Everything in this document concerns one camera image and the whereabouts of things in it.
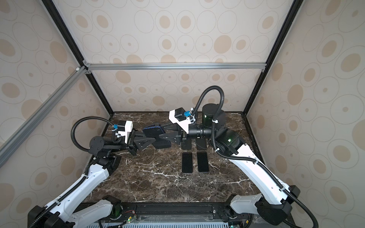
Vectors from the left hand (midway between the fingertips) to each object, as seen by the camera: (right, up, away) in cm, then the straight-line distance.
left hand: (156, 143), depth 54 cm
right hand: (+3, +4, -3) cm, 6 cm away
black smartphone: (+12, -17, +38) cm, 43 cm away
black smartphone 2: (+22, -17, +38) cm, 47 cm away
